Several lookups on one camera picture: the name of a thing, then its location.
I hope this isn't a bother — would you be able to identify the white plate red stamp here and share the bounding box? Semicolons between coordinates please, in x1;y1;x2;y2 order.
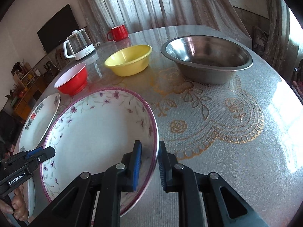
14;93;61;217

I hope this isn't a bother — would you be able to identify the purple floral rimmed plate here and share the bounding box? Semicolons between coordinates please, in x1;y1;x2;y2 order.
40;88;159;214

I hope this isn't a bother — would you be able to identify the yellow plastic bowl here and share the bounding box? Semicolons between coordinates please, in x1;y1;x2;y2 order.
104;45;152;77

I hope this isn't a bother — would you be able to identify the stainless steel bowl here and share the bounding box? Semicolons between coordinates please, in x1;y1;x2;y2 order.
161;35;253;85

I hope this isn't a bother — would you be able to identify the left hand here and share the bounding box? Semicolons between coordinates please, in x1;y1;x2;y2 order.
1;187;29;221

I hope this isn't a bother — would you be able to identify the wooden shelf cabinet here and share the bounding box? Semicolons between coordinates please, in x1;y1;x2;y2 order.
5;62;47;121

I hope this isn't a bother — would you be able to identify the lace floral tablecloth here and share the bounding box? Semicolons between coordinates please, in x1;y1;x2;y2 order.
82;26;302;226

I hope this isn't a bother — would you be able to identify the red bowl white inside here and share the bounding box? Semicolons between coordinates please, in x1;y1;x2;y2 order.
53;62;88;96

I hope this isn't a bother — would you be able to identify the glass electric kettle white base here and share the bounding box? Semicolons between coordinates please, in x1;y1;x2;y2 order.
63;28;95;61

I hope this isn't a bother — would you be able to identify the red mug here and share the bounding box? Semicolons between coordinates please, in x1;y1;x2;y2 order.
107;25;128;42

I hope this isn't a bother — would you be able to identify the beige lace curtain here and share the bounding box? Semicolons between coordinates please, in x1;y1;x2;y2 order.
78;0;252;48

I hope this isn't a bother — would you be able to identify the black wall television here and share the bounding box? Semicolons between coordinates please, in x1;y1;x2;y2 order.
37;4;79;54

